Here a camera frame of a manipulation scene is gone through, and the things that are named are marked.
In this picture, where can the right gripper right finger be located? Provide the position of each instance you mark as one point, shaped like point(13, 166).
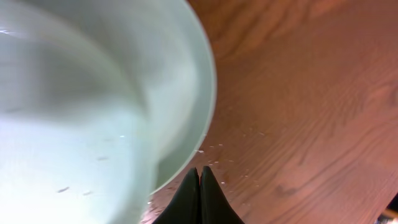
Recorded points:
point(215, 208)

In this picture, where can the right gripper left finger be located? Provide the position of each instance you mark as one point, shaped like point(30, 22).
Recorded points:
point(184, 207)

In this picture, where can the light blue plate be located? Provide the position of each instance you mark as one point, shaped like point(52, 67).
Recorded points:
point(102, 104)

